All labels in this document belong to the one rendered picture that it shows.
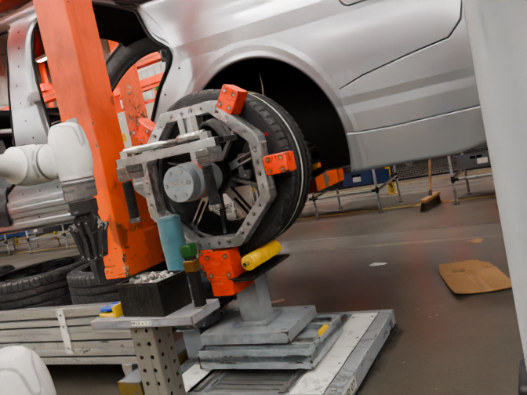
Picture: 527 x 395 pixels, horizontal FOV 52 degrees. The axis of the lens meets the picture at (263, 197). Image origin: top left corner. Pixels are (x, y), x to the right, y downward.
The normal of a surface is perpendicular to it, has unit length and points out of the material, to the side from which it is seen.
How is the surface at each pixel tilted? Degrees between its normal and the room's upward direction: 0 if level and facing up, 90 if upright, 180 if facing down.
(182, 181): 90
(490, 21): 90
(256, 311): 90
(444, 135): 90
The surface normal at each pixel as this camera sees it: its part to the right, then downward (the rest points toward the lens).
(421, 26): -0.42, 0.16
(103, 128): 0.88, -0.15
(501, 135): -0.78, 0.22
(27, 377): 0.73, -0.44
